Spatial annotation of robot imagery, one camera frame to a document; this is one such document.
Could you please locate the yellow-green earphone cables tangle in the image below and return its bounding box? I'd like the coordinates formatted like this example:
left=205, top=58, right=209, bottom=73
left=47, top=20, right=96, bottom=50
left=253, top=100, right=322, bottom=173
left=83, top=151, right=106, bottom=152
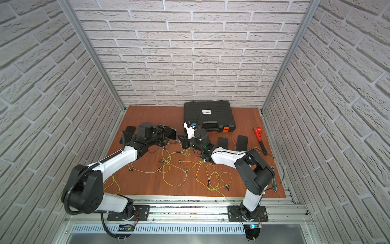
left=102, top=137, right=269, bottom=202

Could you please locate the black smartphone blue edge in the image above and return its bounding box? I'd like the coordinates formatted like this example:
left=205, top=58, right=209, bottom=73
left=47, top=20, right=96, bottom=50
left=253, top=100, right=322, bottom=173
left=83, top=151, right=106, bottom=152
left=236, top=135, right=248, bottom=151

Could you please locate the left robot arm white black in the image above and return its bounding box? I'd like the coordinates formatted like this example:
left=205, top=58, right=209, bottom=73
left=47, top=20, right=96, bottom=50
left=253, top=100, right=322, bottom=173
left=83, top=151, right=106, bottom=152
left=61, top=123, right=177, bottom=220

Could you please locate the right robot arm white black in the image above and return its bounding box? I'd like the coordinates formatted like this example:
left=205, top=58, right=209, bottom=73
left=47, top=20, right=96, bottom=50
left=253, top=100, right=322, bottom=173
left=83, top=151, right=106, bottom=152
left=178, top=127, right=275, bottom=221

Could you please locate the black plastic tool case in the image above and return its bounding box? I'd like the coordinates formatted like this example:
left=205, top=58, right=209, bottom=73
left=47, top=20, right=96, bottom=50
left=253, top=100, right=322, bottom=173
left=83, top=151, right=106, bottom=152
left=184, top=100, right=236, bottom=133

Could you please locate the red pipe wrench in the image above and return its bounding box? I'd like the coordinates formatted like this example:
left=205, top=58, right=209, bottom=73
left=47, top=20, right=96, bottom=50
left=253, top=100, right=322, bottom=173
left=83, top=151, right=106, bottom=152
left=254, top=127, right=268, bottom=156

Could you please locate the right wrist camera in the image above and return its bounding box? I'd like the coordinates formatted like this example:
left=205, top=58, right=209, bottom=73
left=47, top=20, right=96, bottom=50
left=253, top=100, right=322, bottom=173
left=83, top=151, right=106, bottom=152
left=183, top=122, right=196, bottom=139

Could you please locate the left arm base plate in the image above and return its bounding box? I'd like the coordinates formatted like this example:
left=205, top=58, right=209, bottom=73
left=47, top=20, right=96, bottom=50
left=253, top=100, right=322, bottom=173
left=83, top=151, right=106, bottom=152
left=107, top=205, right=150, bottom=221

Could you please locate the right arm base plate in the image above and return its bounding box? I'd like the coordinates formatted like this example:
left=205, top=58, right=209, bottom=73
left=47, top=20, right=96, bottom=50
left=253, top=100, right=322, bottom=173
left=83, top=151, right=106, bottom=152
left=227, top=205, right=269, bottom=223

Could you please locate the green handle ratchet wrench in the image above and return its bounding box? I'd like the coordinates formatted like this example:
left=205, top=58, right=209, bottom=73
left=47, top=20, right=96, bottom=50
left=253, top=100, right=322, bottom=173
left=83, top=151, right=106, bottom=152
left=271, top=166, right=277, bottom=192

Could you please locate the aluminium rail frame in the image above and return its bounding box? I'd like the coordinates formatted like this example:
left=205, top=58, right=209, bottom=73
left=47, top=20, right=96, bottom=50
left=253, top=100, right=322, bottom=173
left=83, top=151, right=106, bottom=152
left=62, top=195, right=314, bottom=226

